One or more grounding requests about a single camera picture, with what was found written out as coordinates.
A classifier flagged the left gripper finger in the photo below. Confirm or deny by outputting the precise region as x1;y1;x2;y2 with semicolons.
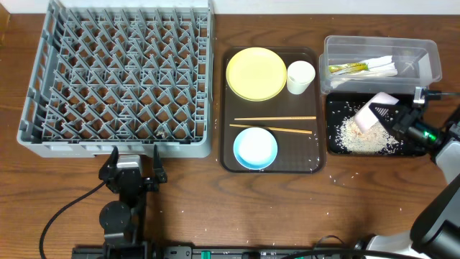
98;147;119;181
152;145;167;183

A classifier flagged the pink white bowl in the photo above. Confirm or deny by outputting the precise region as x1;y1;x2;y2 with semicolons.
354;92;399;133

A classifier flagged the white paper napkin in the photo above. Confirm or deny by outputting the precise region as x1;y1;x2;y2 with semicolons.
323;55;398;88

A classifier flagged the green orange snack wrapper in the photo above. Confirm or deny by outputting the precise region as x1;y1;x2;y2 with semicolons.
328;63;369;75

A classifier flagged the light blue bowl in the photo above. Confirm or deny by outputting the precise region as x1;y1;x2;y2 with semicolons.
233;127;278;171

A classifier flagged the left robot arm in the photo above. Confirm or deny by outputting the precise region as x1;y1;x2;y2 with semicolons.
98;147;167;259

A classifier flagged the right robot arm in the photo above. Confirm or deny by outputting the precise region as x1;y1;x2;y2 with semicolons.
350;92;459;259

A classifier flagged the pile of rice waste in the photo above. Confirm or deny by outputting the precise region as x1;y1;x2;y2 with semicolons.
326;101;405;156

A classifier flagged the black waste tray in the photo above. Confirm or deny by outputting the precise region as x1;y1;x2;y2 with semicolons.
325;92;426;156

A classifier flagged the clear plastic bin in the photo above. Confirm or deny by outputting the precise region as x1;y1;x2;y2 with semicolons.
318;35;442;95

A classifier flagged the upper wooden chopstick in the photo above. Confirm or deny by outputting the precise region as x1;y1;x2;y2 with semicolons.
234;116;317;121

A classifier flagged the wooden chopstick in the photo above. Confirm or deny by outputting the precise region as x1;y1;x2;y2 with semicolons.
229;124;313;135
234;116;317;121

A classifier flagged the lower wooden chopstick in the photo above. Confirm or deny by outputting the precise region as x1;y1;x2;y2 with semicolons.
229;124;313;135

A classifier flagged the grey dish rack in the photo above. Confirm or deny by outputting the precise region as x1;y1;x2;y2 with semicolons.
17;1;214;158

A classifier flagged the white paper cup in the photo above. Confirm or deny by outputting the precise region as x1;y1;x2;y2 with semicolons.
287;60;316;95

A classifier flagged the dark brown serving tray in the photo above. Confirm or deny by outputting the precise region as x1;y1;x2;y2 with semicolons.
218;46;327;174

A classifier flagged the yellow plate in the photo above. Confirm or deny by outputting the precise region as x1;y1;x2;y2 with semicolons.
226;47;287;101

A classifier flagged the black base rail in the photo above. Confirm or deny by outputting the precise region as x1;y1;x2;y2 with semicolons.
70;245;364;259

